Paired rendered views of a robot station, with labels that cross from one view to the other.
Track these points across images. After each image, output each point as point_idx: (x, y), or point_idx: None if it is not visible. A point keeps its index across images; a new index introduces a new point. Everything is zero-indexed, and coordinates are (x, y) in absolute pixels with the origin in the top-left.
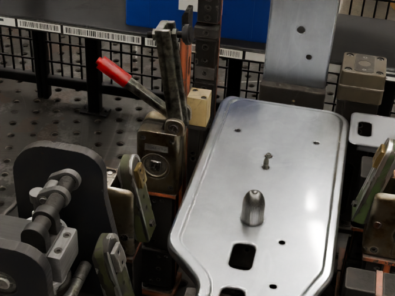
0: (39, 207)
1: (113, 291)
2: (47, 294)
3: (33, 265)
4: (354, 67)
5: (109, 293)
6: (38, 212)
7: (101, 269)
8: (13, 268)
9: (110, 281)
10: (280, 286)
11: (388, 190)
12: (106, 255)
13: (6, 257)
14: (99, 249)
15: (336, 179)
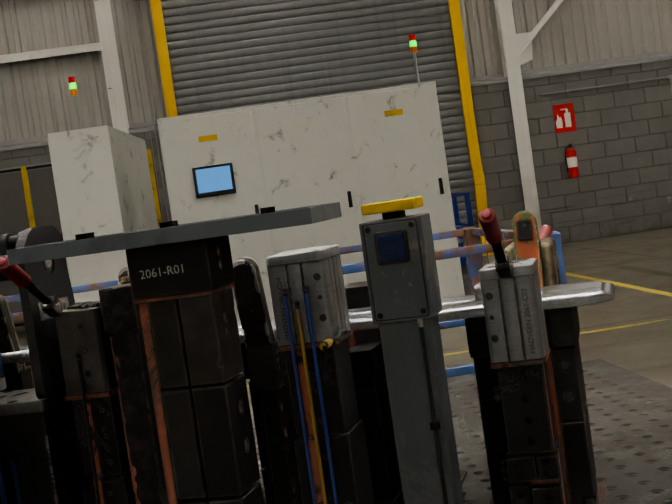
0: (2, 235)
1: (15, 336)
2: (65, 260)
3: (57, 234)
4: None
5: (14, 341)
6: (8, 235)
7: (7, 316)
8: (51, 242)
9: (12, 326)
10: (25, 348)
11: None
12: (6, 300)
13: (47, 234)
14: (0, 298)
15: None
